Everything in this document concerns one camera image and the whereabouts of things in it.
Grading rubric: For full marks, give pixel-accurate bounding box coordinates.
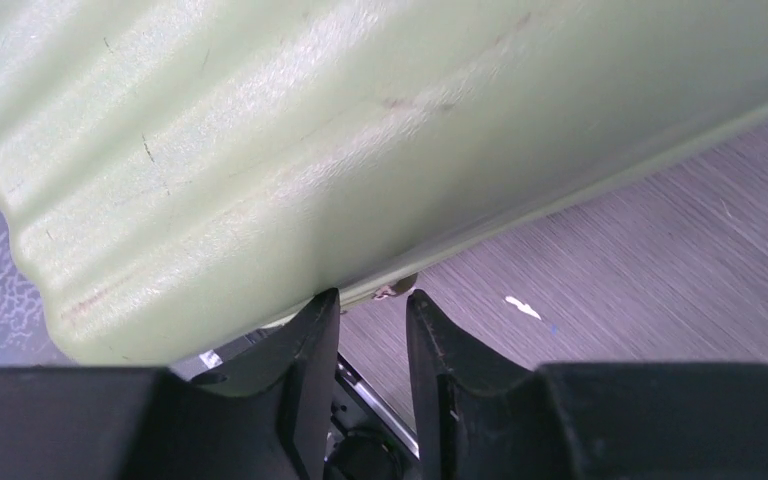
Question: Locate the green ribbed hard-shell suitcase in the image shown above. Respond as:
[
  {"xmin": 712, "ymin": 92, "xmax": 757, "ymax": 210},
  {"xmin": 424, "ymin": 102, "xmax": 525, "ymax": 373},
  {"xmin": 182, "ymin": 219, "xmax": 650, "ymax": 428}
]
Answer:
[{"xmin": 0, "ymin": 1, "xmax": 768, "ymax": 365}]

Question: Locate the metal zipper pull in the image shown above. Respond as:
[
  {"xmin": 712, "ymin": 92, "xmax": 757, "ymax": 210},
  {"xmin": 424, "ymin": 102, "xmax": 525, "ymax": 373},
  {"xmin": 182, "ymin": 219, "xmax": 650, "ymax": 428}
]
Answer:
[{"xmin": 372, "ymin": 273, "xmax": 419, "ymax": 300}]

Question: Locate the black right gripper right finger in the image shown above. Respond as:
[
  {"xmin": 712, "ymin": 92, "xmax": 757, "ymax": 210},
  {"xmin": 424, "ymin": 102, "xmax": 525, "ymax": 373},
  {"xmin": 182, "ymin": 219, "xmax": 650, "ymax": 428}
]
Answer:
[{"xmin": 406, "ymin": 290, "xmax": 543, "ymax": 479}]

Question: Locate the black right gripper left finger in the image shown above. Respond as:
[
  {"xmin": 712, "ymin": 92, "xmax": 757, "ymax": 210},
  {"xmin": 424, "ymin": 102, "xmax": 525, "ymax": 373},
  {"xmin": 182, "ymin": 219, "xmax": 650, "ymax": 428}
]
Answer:
[{"xmin": 188, "ymin": 288, "xmax": 340, "ymax": 479}]

